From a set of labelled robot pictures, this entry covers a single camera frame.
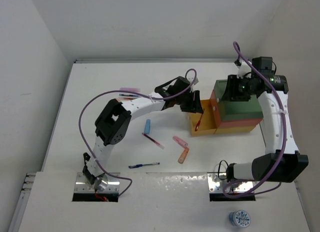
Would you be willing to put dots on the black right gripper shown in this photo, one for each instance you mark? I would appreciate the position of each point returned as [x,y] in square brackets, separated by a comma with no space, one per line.
[231,93]

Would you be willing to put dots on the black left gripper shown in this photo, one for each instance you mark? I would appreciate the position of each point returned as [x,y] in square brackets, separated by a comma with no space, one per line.
[194,105]

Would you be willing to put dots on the yellow drawer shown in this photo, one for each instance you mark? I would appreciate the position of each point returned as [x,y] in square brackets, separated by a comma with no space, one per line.
[208,124]

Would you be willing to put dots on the magenta gel pen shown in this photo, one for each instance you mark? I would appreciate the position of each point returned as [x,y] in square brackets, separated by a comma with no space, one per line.
[154,141]

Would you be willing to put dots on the purple highlighter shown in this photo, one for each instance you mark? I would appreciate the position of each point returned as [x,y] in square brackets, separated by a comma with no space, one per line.
[130,89]

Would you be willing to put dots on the red gel pen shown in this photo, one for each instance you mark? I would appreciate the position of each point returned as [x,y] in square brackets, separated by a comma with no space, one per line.
[126,98]

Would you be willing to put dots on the blue ballpoint pen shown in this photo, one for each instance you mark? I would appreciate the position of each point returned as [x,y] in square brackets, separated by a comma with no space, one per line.
[143,165]

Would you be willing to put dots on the red pen with clip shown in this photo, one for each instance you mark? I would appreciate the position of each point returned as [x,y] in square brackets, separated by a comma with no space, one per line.
[199,122]

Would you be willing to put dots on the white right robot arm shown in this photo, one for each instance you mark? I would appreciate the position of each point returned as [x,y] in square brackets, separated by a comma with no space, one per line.
[282,159]

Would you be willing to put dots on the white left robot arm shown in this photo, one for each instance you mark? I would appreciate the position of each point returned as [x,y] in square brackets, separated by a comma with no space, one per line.
[112,123]

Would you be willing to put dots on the stacked drawer cabinet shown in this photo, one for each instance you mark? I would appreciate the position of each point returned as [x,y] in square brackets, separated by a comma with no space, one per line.
[234,117]

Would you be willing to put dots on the pink highlighter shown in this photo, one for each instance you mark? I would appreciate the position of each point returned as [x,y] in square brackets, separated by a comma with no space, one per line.
[180,141]

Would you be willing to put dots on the orange highlighter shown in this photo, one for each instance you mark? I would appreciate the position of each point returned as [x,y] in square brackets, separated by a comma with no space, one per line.
[183,155]

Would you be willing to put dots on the blue patterned tape roll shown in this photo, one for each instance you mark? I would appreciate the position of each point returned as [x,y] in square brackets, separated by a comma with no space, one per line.
[240,219]

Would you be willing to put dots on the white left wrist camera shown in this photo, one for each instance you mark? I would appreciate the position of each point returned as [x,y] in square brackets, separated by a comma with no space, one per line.
[193,80]

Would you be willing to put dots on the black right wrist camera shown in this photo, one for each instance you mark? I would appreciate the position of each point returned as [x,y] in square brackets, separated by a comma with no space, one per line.
[263,64]

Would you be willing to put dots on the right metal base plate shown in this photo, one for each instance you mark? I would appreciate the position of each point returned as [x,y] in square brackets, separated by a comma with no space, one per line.
[216,184]

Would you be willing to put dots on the metal base plate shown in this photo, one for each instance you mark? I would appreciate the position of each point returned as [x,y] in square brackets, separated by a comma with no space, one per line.
[104,185]
[216,184]

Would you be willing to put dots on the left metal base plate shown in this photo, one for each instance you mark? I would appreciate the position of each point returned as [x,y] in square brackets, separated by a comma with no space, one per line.
[104,185]

